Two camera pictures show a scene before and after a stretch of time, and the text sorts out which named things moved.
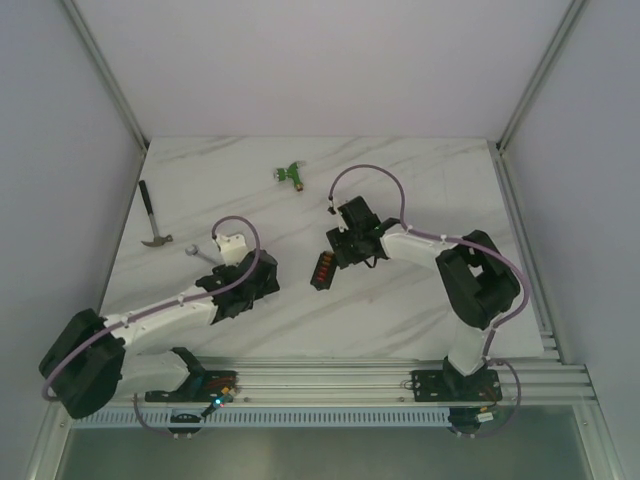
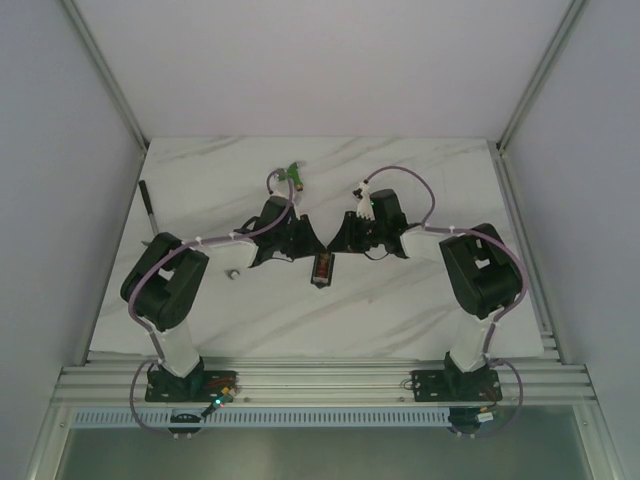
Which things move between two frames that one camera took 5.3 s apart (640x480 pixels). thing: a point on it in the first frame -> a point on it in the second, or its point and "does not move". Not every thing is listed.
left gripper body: [261, 276] -> [297, 236]
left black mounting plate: [204, 386] does not move
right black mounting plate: [453, 386] does not move
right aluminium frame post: [542, 74] does not move
